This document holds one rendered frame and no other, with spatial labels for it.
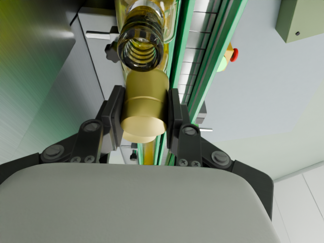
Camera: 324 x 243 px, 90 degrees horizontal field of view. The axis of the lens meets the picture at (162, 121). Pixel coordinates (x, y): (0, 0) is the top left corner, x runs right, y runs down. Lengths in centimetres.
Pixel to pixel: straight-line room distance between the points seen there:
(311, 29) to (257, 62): 17
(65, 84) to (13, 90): 15
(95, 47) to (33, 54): 23
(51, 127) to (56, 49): 12
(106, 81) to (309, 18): 53
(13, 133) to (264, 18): 59
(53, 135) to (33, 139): 4
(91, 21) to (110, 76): 14
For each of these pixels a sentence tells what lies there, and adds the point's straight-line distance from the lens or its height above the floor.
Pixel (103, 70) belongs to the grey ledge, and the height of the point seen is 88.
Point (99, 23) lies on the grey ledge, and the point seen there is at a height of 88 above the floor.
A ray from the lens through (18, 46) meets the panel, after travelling 22.
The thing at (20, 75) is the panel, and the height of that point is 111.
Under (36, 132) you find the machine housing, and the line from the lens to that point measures 29.
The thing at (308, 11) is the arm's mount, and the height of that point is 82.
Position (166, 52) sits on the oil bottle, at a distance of 20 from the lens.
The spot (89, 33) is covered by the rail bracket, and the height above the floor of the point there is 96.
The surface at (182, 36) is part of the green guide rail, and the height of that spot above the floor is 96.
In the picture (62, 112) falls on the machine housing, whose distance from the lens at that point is 34.
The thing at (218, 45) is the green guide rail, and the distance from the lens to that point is 35.
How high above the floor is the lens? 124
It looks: 34 degrees down
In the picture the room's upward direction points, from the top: 179 degrees counter-clockwise
